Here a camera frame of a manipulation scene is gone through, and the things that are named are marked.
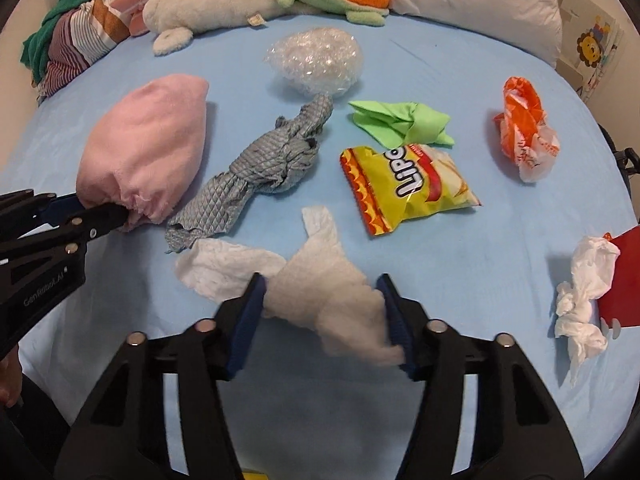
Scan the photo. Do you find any pink fabric pouch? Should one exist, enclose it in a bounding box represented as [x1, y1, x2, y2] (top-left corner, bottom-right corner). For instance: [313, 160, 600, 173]
[76, 74, 209, 230]

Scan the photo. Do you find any white tissue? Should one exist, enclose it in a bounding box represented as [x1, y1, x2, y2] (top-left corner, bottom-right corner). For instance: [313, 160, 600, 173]
[175, 206, 406, 366]

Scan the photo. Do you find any grey quilted cloth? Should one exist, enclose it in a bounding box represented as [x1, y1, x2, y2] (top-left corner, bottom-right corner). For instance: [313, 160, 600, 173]
[165, 94, 333, 252]

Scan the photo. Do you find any light blue bed sheet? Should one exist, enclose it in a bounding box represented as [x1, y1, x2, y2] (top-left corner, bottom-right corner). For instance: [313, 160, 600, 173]
[1, 15, 639, 479]

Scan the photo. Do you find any striped folded blanket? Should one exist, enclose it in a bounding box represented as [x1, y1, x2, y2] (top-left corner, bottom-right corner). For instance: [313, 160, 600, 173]
[37, 0, 130, 103]

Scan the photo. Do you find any green paper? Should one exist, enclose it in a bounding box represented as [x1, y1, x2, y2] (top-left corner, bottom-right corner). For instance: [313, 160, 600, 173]
[349, 101, 454, 150]

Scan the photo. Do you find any lion picture book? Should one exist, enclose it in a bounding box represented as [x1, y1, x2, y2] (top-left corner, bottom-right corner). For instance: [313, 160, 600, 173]
[555, 0, 624, 103]

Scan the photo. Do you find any red envelope packet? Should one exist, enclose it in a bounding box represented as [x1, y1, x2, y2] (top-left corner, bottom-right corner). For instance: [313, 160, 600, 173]
[598, 226, 640, 339]

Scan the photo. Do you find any person left hand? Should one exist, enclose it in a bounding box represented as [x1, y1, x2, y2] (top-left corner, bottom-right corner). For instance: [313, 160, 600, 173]
[0, 346, 23, 408]

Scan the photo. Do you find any white knotted plastic bag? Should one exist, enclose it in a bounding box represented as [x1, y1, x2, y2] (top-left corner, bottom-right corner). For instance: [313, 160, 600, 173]
[553, 236, 620, 384]

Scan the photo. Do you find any orange plastic bag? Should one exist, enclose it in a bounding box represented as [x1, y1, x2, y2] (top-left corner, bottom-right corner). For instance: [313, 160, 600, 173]
[494, 77, 561, 183]

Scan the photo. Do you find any white plush toy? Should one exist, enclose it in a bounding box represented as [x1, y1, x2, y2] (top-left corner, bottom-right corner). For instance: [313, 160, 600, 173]
[142, 0, 320, 56]

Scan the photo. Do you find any yellow chips bag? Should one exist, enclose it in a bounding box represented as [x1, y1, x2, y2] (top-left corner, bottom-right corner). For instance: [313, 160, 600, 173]
[340, 143, 480, 236]

